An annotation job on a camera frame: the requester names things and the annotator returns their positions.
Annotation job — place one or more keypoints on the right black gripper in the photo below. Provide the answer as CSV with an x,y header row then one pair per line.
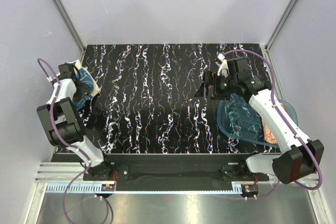
x,y
211,78

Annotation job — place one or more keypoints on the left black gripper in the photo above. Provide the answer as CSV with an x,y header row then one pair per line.
x,y
84,91

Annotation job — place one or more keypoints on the teal and cream towel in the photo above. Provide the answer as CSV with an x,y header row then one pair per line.
x,y
86,86

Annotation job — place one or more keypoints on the blue translucent plastic tray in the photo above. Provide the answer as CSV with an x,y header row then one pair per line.
x,y
236,118

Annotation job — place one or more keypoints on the orange cartoon print towel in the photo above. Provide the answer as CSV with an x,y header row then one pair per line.
x,y
268,135

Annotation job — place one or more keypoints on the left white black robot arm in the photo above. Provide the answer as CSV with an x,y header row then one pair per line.
x,y
64,128

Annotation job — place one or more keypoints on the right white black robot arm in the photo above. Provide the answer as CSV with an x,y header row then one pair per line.
x,y
300,156

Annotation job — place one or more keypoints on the left small connector board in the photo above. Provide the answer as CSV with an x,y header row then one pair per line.
x,y
108,187

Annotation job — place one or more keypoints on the small connector board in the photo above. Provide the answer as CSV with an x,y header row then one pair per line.
x,y
108,187
250,190

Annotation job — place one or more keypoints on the right small connector board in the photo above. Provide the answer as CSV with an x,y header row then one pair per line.
x,y
250,190

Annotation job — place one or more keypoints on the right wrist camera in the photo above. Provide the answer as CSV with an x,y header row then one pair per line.
x,y
223,67

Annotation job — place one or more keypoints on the left aluminium frame post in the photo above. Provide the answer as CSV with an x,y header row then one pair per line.
x,y
69,24

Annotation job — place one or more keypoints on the aluminium frame post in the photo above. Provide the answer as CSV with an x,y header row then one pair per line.
x,y
286,14
69,24

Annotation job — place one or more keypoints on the aluminium front rail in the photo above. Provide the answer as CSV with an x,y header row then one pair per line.
x,y
66,171

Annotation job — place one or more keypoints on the slotted grey cable duct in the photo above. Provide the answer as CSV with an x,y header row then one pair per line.
x,y
95,188

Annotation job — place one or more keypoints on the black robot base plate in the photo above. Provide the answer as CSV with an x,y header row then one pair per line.
x,y
175,173

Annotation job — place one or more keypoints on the right aluminium frame post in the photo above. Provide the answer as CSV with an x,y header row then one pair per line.
x,y
286,14

